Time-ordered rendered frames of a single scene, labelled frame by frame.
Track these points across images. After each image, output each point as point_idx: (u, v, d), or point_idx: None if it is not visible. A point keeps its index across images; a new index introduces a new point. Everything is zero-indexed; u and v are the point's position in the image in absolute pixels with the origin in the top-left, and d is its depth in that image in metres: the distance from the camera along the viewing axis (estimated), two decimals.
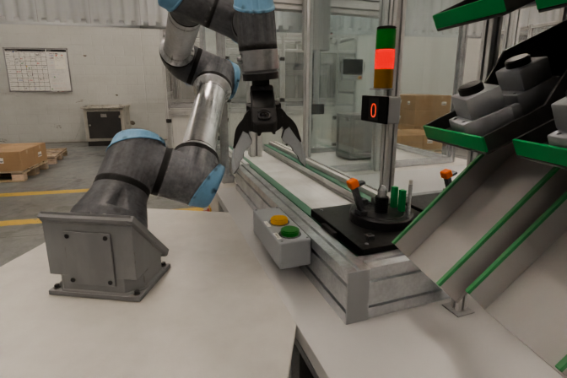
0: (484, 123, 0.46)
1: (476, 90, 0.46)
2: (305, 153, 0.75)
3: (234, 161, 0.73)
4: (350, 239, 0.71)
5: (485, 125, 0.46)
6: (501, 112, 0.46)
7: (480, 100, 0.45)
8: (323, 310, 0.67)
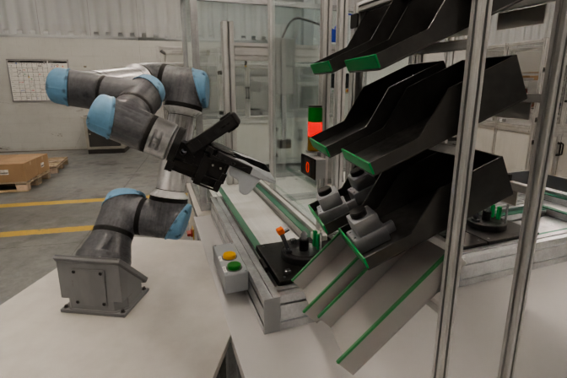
0: (331, 213, 0.76)
1: (325, 193, 0.75)
2: (259, 164, 0.80)
3: (265, 171, 0.70)
4: (274, 272, 1.01)
5: (332, 214, 0.76)
6: (341, 207, 0.75)
7: (326, 200, 0.75)
8: (251, 324, 0.96)
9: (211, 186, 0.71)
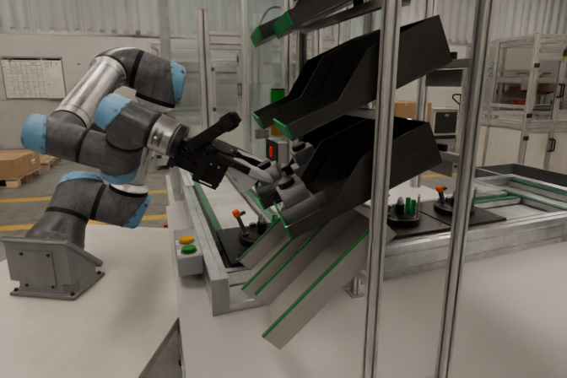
0: (270, 188, 0.74)
1: (263, 168, 0.73)
2: None
3: (262, 171, 0.71)
4: (228, 255, 0.99)
5: (271, 189, 0.74)
6: (279, 181, 0.73)
7: None
8: (202, 307, 0.94)
9: (210, 183, 0.73)
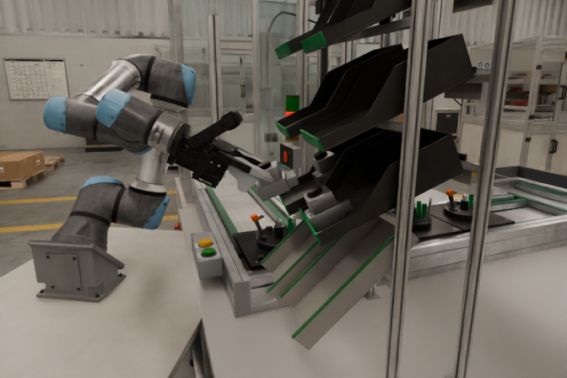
0: (269, 188, 0.73)
1: (263, 168, 0.73)
2: None
3: (263, 171, 0.71)
4: (247, 258, 1.02)
5: (270, 189, 0.74)
6: (279, 182, 0.73)
7: None
8: (224, 308, 0.97)
9: (209, 181, 0.73)
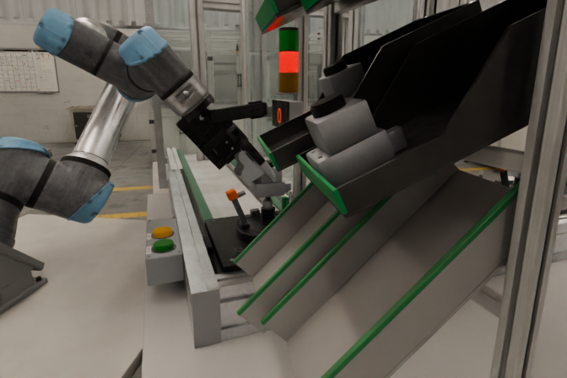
0: (267, 187, 0.73)
1: (268, 165, 0.73)
2: None
3: (272, 168, 0.71)
4: (218, 254, 0.67)
5: (267, 188, 0.73)
6: (278, 184, 0.74)
7: None
8: (180, 332, 0.62)
9: (214, 161, 0.68)
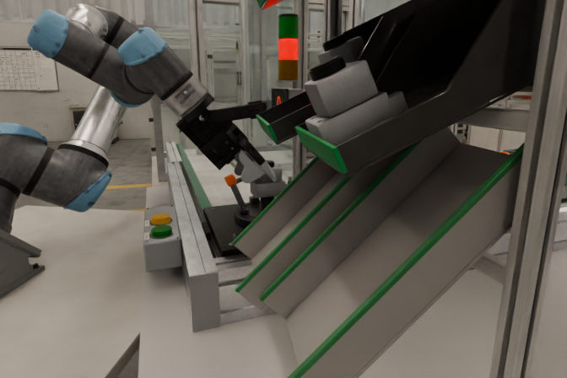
0: (267, 187, 0.73)
1: (268, 165, 0.73)
2: None
3: (272, 168, 0.71)
4: (218, 240, 0.66)
5: (267, 188, 0.73)
6: (278, 184, 0.74)
7: None
8: (178, 316, 0.62)
9: (214, 161, 0.68)
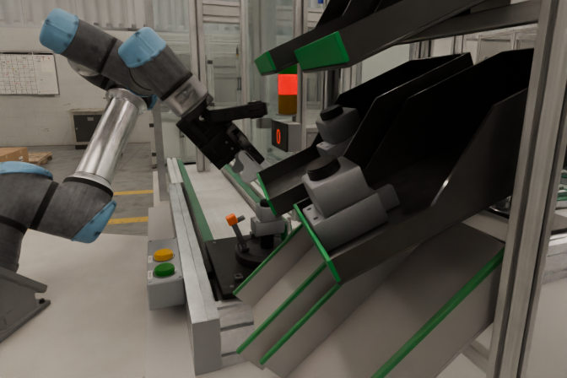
0: (267, 226, 0.75)
1: (268, 205, 0.75)
2: None
3: None
4: (218, 280, 0.69)
5: (267, 227, 0.75)
6: (278, 223, 0.76)
7: (268, 212, 0.74)
8: (180, 358, 0.64)
9: (214, 161, 0.68)
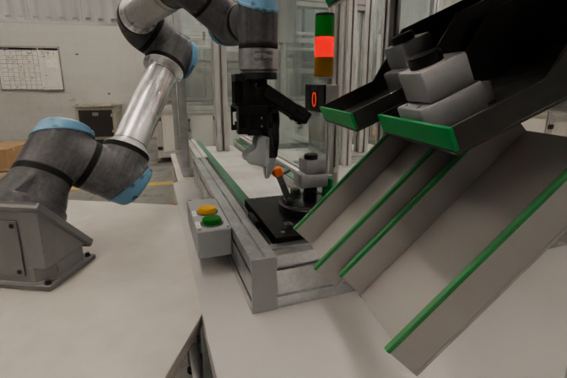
0: (312, 179, 0.76)
1: (313, 158, 0.76)
2: None
3: (274, 166, 0.73)
4: (268, 227, 0.70)
5: (312, 180, 0.76)
6: (322, 175, 0.77)
7: (313, 164, 0.75)
8: (234, 300, 0.65)
9: (240, 125, 0.68)
